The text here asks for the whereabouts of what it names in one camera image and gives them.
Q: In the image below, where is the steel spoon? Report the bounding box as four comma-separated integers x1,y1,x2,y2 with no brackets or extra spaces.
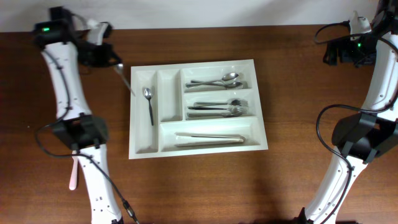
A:
185,72,239,88
185,82,244,89

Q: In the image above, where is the left black camera cable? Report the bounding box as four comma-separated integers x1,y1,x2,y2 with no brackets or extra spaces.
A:
34,12,141,224

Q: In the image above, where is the pink plastic knife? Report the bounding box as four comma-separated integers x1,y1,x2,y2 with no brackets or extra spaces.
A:
69,156,78,190

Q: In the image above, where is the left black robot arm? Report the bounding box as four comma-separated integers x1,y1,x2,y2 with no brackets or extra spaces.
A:
33,6,124,223

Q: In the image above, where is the small steel teaspoon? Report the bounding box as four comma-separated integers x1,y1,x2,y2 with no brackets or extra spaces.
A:
114,63,135,96
144,88,154,126

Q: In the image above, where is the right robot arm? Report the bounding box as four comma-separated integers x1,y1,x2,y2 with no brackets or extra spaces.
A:
293,0,397,223

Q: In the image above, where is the black camera cable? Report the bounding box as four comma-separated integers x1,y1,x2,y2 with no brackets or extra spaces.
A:
313,20,398,224
34,12,141,224

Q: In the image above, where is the right black camera cable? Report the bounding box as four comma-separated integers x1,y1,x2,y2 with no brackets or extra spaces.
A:
313,20,398,224

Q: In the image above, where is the white plastic cutlery tray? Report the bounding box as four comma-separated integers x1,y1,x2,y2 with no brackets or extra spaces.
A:
129,59,269,159

